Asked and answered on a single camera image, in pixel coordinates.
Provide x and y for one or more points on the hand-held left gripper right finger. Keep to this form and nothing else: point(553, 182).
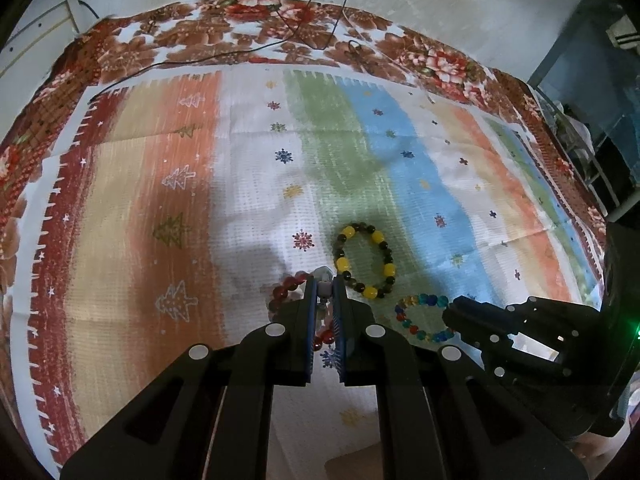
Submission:
point(339, 317)

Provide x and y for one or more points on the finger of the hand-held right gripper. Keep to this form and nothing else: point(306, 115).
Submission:
point(480, 312)
point(465, 332)

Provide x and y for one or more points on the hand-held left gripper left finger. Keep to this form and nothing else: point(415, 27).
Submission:
point(310, 310)

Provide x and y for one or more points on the striped printed cloth mat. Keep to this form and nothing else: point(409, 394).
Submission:
point(210, 200)

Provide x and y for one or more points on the black metal stand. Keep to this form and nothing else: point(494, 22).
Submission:
point(600, 170)

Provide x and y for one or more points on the blue cabinet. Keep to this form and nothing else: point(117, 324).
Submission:
point(585, 60)

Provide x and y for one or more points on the white box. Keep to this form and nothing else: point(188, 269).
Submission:
point(624, 32)

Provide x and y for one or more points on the striped colourful tablecloth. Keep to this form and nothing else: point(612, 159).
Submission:
point(200, 40)

